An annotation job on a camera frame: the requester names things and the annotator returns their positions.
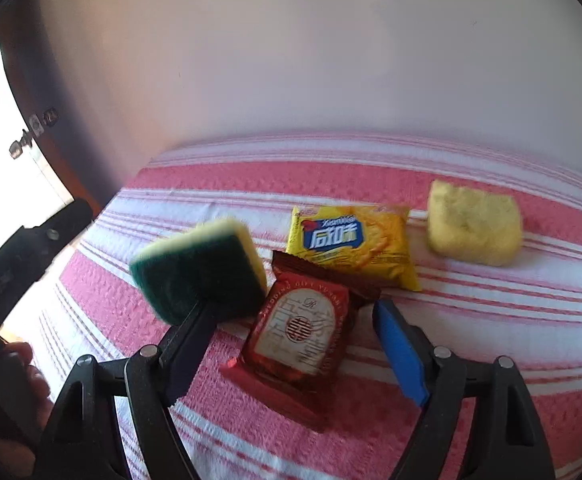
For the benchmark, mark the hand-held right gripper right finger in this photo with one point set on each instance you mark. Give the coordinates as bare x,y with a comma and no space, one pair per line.
401,350

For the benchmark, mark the person's left hand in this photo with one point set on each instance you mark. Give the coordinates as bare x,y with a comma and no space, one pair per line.
33,390

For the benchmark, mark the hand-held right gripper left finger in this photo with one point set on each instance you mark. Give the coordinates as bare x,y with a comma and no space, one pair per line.
191,355

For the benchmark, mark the dark wooden door frame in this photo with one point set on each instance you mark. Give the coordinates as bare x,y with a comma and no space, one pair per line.
56,170

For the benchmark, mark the brass door knob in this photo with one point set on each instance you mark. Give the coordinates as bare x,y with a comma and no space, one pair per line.
30,132

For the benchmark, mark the red snack packet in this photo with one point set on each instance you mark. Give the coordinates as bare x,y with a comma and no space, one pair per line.
296,340

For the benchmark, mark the yellow green scouring sponge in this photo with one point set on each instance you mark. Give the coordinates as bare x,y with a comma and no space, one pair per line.
206,265

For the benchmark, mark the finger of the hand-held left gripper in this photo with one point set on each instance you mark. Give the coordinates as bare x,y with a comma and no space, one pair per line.
63,225

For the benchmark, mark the yellow cracker packet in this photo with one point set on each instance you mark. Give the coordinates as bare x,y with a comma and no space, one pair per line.
351,245

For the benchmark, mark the red white striped tablecloth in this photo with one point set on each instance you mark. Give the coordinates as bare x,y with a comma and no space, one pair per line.
471,310

